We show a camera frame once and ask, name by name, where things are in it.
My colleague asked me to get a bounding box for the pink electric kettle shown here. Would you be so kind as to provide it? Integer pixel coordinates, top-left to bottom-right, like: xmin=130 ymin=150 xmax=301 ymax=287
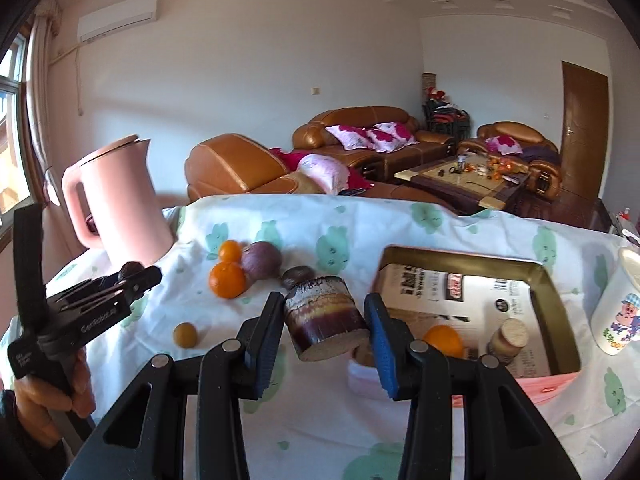
xmin=61 ymin=134 xmax=175 ymax=268

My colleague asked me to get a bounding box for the white air conditioner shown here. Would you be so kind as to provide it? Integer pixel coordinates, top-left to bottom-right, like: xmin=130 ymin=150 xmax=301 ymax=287
xmin=76 ymin=0 xmax=158 ymax=43

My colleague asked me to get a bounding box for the smooth purple passion fruit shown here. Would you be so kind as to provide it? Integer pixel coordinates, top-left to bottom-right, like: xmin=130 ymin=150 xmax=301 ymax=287
xmin=241 ymin=241 xmax=282 ymax=281

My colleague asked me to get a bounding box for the pale pink pillow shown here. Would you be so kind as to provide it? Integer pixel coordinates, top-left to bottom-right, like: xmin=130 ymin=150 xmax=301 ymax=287
xmin=297 ymin=154 xmax=351 ymax=195

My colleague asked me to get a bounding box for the pink tin box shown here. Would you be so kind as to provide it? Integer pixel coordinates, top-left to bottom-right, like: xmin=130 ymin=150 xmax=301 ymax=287
xmin=347 ymin=246 xmax=582 ymax=406

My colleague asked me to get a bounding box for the purple blanket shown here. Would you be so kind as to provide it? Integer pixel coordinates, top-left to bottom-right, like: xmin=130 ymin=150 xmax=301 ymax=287
xmin=520 ymin=142 xmax=560 ymax=163

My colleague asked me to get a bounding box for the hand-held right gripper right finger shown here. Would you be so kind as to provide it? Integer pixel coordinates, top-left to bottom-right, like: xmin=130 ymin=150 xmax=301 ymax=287
xmin=363 ymin=292 xmax=583 ymax=480

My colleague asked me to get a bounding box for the pink floral pillow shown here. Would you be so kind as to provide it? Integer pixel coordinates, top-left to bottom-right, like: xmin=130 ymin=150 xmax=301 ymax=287
xmin=365 ymin=129 xmax=396 ymax=153
xmin=487 ymin=136 xmax=523 ymax=157
xmin=375 ymin=121 xmax=418 ymax=147
xmin=325 ymin=125 xmax=373 ymax=151

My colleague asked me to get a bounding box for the large orange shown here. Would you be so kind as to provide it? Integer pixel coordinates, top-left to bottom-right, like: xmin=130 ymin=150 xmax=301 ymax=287
xmin=208 ymin=261 xmax=248 ymax=300

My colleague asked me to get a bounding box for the printed paper liner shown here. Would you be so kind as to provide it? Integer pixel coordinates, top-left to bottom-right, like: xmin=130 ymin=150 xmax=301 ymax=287
xmin=375 ymin=262 xmax=551 ymax=378

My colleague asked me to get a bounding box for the wooden coffee table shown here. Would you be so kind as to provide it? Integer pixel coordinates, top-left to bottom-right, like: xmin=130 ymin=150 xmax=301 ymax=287
xmin=394 ymin=157 xmax=531 ymax=211

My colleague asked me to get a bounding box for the dark television stand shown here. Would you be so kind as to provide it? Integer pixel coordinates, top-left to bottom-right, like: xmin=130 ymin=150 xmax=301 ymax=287
xmin=595 ymin=200 xmax=640 ymax=247

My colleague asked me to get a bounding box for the beige curtain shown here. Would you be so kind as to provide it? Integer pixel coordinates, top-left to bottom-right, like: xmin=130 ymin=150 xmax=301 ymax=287
xmin=25 ymin=0 xmax=63 ymax=206

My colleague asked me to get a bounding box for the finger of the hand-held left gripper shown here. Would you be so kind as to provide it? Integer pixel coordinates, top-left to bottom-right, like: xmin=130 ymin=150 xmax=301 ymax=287
xmin=47 ymin=265 xmax=164 ymax=311
xmin=55 ymin=274 xmax=126 ymax=297

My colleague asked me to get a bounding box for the small orange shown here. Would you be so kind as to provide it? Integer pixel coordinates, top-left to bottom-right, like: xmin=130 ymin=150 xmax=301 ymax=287
xmin=218 ymin=240 xmax=244 ymax=264

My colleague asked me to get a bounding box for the brown leather armchair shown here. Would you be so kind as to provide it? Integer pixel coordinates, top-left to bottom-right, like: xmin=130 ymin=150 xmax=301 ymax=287
xmin=457 ymin=121 xmax=563 ymax=201

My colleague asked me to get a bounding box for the red blanket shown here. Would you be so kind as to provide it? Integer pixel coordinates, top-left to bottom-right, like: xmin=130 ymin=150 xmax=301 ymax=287
xmin=270 ymin=149 xmax=373 ymax=191

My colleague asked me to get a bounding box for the white cartoon mug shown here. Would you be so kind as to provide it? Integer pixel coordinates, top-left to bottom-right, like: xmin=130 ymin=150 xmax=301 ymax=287
xmin=591 ymin=247 xmax=640 ymax=356

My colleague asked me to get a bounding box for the brown wooden door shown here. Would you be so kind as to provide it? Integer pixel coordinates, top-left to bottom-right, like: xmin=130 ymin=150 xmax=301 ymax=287
xmin=559 ymin=61 xmax=610 ymax=200

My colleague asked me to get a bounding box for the person's left hand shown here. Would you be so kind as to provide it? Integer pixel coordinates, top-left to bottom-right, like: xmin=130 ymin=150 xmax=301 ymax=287
xmin=12 ymin=347 xmax=97 ymax=450

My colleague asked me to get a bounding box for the stack of black chairs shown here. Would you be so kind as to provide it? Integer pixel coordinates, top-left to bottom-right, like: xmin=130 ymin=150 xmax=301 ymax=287
xmin=422 ymin=100 xmax=471 ymax=138

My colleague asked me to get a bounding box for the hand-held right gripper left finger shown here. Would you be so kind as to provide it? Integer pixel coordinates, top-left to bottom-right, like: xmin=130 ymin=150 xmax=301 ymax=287
xmin=60 ymin=291 xmax=286 ymax=480

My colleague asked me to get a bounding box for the person's left forearm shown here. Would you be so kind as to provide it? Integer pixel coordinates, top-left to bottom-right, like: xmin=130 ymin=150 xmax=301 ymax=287
xmin=0 ymin=389 xmax=68 ymax=480

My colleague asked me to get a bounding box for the brown leather long sofa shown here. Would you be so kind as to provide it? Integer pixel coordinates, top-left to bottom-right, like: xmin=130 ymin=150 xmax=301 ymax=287
xmin=292 ymin=106 xmax=458 ymax=181

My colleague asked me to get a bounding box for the brown leather sofa chaise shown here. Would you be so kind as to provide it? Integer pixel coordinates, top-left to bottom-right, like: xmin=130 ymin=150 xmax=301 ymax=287
xmin=185 ymin=133 xmax=456 ymax=211

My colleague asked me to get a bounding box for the wrinkled dark passion fruit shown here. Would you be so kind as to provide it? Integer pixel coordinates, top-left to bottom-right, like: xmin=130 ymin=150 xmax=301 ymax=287
xmin=281 ymin=266 xmax=317 ymax=291

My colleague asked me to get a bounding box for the small yellow-brown fruit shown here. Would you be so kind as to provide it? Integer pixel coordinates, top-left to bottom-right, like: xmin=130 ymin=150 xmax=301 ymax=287
xmin=173 ymin=322 xmax=198 ymax=348

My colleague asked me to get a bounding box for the window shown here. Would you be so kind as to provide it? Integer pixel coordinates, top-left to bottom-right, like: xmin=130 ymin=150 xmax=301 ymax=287
xmin=0 ymin=32 xmax=28 ymax=256

